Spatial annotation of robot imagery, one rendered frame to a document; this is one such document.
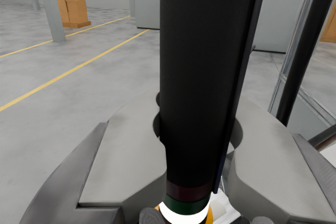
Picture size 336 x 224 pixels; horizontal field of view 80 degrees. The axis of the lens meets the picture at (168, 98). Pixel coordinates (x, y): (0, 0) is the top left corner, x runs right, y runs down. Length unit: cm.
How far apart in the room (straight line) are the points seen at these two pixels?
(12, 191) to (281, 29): 568
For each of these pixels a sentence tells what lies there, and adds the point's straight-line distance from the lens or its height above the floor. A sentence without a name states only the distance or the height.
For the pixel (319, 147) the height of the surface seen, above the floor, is 136.
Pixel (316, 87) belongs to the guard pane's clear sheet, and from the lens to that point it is 132.
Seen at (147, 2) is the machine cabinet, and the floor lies 89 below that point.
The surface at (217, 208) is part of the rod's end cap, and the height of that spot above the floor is 137.
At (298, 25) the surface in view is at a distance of 153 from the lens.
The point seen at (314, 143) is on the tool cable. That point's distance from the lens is 29.
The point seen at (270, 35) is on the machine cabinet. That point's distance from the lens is 581.
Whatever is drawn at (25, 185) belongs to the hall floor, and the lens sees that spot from 224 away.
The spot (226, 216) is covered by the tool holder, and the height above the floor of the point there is 136.
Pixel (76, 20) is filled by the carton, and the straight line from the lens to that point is 843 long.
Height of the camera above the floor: 153
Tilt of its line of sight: 30 degrees down
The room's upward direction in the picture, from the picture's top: 1 degrees clockwise
